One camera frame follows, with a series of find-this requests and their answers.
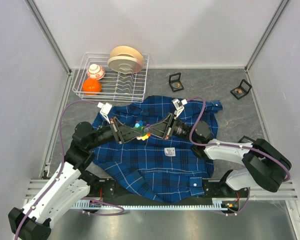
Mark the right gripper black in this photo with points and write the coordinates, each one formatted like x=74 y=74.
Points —
x=161 y=129

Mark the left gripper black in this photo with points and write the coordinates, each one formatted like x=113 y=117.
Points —
x=123 y=133

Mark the blue plaid shirt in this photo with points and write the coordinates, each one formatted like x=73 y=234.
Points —
x=142 y=167

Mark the round orange picture brooch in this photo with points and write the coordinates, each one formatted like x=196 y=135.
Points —
x=176 y=85

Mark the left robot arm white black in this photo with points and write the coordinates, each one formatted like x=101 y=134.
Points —
x=70 y=183

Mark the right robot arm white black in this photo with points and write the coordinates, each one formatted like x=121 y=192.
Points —
x=264 y=166

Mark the white shirt label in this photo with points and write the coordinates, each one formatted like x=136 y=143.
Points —
x=170 y=151

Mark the black display box centre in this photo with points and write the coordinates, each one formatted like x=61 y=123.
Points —
x=175 y=78

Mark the black display box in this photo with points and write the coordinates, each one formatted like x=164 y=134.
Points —
x=245 y=86
x=245 y=139
x=175 y=78

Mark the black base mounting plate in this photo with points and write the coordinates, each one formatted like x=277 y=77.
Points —
x=112 y=192

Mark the white orange patterned bowl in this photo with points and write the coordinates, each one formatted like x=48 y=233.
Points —
x=95 y=71

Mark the beige plate front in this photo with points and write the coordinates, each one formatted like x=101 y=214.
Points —
x=125 y=64

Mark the beige plate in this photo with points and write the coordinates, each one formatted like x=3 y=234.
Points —
x=126 y=51
x=125 y=64

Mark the black display box near right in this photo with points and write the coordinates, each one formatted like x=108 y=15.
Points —
x=245 y=139

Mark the beige plate rear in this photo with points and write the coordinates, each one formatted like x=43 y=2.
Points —
x=126 y=51

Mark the black display box far right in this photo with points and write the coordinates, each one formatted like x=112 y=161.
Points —
x=245 y=86

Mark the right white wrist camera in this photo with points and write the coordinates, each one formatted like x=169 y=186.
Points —
x=179 y=106

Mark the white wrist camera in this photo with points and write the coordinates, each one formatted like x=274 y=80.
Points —
x=104 y=109
x=179 y=106

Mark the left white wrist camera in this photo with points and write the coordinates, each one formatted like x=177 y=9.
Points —
x=104 y=109

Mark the white wire dish rack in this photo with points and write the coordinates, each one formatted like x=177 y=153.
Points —
x=116 y=86

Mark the grey slotted cable duct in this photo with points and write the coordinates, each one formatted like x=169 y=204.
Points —
x=89 y=205

